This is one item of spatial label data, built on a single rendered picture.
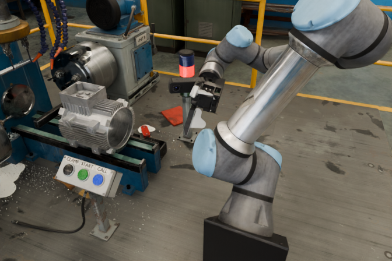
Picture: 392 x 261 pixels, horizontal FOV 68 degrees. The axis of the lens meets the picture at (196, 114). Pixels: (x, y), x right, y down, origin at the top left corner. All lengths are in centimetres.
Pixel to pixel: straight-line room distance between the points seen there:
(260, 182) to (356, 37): 41
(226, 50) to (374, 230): 75
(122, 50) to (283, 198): 99
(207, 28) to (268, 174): 344
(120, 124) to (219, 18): 305
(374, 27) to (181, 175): 82
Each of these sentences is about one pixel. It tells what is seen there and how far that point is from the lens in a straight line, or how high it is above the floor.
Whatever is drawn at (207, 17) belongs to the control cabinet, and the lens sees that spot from 408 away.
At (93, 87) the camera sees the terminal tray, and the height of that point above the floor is 113.
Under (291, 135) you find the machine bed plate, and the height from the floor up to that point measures 80.
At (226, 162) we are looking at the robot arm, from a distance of 72.
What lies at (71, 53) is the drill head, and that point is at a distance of 140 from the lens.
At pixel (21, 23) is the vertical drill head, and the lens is 126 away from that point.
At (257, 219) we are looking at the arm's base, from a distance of 81.
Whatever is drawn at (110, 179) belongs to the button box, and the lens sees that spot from 81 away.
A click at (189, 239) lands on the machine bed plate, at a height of 80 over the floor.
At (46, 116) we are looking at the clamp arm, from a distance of 123.
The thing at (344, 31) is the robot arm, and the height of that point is 146.
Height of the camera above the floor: 163
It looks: 33 degrees down
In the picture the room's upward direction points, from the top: straight up
